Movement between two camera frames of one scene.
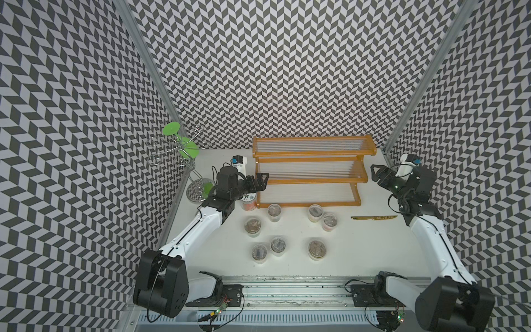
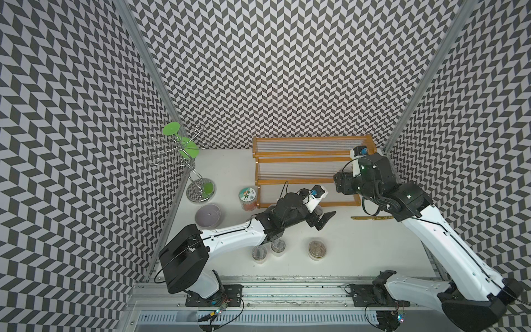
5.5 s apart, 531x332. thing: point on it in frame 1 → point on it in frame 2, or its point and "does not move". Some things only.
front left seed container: x=259 y=253 does not move
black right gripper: x=382 y=170 → x=343 y=182
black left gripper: x=261 y=184 → x=312 y=221
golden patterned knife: x=377 y=218 does not move
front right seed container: x=317 y=250 does not move
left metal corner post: x=131 y=21 does not move
